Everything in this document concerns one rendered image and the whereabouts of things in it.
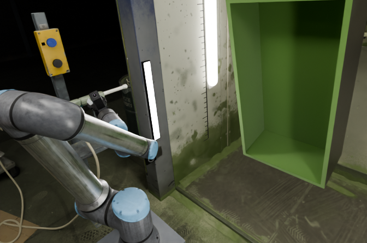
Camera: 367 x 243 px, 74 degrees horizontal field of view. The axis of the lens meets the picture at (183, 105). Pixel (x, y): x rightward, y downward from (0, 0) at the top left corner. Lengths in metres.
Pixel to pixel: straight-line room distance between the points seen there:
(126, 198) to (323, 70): 1.37
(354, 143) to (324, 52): 1.18
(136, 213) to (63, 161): 0.35
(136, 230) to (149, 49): 1.14
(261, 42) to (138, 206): 1.34
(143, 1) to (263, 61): 0.94
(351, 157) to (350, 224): 0.62
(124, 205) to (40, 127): 0.51
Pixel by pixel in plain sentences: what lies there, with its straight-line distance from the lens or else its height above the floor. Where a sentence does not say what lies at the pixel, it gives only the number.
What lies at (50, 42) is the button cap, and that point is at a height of 1.48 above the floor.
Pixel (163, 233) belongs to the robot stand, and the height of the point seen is 0.64.
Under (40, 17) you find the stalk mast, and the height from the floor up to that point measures 1.62.
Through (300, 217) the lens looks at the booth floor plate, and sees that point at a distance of 2.27.
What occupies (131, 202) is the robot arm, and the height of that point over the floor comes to 0.91.
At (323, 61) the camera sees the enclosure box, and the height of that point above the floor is 1.23.
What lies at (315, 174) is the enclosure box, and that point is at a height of 0.48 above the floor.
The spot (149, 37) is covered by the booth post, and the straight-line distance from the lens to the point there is 1.75.
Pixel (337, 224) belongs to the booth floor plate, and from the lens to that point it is 2.32.
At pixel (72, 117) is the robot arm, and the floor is 1.38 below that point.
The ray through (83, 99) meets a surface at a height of 1.14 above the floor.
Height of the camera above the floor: 1.68
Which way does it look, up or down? 25 degrees down
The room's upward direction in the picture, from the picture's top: 5 degrees counter-clockwise
